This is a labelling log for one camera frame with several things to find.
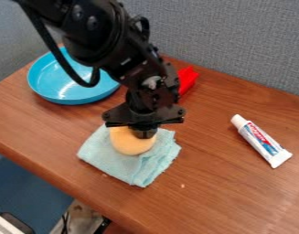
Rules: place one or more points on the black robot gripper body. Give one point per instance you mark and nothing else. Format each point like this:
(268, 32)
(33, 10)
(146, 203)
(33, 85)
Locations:
(148, 109)

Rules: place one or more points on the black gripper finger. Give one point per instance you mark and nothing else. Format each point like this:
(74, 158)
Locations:
(145, 134)

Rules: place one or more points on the yellow orange ball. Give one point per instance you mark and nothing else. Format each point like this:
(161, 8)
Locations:
(126, 143)

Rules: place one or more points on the blue plate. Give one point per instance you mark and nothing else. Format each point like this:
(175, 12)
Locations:
(54, 86)

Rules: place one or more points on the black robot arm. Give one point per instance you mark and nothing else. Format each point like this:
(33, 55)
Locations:
(96, 39)

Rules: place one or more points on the light blue folded cloth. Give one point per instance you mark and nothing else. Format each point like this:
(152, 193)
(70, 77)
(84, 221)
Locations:
(134, 169)

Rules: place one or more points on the red plastic block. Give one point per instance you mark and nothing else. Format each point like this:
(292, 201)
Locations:
(188, 76)

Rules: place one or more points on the beige bag under table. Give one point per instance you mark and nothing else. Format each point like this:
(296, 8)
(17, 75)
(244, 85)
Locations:
(81, 220)

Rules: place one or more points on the white toothpaste tube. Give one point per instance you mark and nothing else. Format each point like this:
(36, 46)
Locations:
(261, 141)

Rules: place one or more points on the white object bottom left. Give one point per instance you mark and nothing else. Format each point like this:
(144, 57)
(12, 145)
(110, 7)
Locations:
(8, 228)

